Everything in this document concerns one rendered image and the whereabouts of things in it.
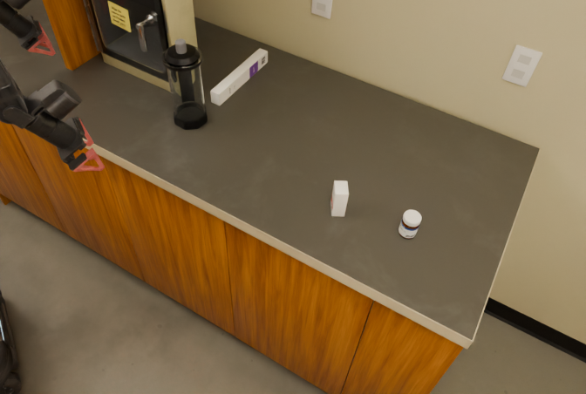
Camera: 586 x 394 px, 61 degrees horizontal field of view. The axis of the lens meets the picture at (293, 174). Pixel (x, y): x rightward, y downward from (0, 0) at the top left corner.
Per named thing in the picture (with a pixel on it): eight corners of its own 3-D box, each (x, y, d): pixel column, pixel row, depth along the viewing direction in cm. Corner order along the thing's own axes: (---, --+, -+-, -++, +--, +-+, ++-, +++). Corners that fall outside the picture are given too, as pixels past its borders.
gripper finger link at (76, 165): (107, 147, 124) (78, 129, 116) (116, 166, 120) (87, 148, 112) (86, 165, 125) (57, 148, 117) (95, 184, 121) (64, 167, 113)
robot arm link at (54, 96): (-9, 91, 105) (-2, 116, 100) (32, 56, 104) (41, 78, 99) (38, 119, 115) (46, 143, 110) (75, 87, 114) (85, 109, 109)
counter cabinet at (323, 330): (104, 125, 281) (54, -30, 215) (451, 300, 218) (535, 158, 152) (3, 203, 242) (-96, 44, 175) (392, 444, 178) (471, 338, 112)
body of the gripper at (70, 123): (77, 119, 120) (52, 104, 114) (88, 146, 115) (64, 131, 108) (57, 137, 121) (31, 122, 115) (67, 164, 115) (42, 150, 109)
